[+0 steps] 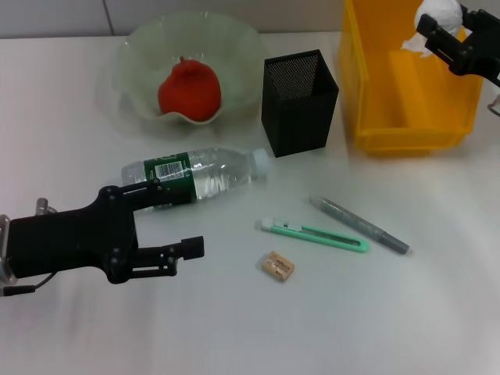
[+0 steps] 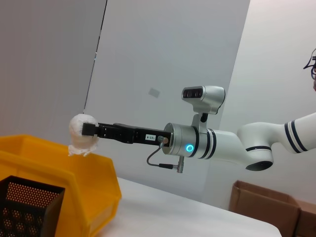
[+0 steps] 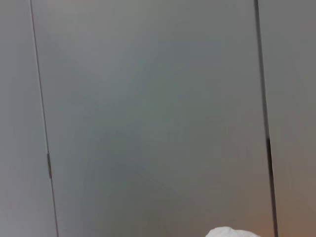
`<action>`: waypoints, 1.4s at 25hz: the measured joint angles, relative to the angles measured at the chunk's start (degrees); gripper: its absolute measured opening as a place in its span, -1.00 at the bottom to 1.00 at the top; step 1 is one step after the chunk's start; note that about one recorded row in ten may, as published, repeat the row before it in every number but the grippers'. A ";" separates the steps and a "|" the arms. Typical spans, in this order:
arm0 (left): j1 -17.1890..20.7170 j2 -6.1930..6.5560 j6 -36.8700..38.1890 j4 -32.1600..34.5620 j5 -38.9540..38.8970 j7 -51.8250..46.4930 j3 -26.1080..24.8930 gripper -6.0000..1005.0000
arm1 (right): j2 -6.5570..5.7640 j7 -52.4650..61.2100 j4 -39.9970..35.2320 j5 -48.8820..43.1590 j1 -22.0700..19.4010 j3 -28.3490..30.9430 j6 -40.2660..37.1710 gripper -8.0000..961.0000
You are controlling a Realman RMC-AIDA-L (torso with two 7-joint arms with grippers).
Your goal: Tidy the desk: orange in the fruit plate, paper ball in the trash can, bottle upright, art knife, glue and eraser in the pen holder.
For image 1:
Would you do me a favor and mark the white paper ball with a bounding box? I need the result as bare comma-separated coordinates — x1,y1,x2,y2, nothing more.
400,0,466,59

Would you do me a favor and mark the yellow plastic bin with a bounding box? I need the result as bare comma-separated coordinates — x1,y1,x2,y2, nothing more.
337,0,484,158

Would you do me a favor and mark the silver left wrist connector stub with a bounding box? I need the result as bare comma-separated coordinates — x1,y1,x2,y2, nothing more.
35,198,59,216

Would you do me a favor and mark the grey pen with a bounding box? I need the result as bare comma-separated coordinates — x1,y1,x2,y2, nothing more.
309,195,411,256

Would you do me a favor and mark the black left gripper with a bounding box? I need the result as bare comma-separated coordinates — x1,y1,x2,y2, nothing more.
7,177,206,285

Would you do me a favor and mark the clear green-label water bottle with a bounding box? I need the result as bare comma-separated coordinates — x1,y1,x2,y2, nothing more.
120,147,271,212

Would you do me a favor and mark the red-orange fruit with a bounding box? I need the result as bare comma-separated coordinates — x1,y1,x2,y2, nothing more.
157,55,223,123

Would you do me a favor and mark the left wrist plug with cable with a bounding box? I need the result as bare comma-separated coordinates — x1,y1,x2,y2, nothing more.
0,272,55,298

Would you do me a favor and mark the translucent green fruit plate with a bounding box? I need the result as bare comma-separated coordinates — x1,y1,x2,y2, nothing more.
116,11,270,127

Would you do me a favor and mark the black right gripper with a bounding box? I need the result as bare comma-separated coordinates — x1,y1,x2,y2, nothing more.
416,2,500,82

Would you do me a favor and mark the black mesh pen holder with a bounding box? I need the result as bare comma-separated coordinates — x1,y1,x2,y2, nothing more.
260,49,340,159

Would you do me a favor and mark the green utility knife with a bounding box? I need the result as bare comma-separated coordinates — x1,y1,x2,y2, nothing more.
255,218,370,254

